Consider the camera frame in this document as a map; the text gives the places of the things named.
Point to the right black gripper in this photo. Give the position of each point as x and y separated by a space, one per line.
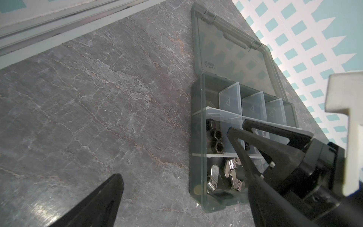
305 172

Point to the dark green compartment organizer box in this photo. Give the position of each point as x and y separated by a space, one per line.
238 80

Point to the silver wing nut in box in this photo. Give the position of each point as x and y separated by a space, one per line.
212 179

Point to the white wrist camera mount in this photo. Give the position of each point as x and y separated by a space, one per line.
345 96

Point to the black hex nut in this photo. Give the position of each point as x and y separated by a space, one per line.
217 147
215 131

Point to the black hex nut front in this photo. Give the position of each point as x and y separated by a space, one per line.
217 147

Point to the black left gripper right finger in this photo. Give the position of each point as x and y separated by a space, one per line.
270 209

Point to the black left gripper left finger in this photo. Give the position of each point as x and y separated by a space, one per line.
98 209

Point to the silver wing nut pair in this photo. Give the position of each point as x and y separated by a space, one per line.
230 172

